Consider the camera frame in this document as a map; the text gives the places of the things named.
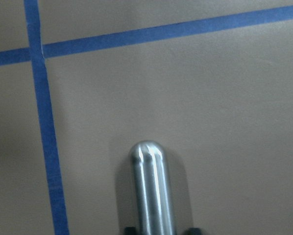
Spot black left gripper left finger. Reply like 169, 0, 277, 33
123, 227, 137, 235

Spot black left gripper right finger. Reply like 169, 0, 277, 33
183, 228, 201, 235

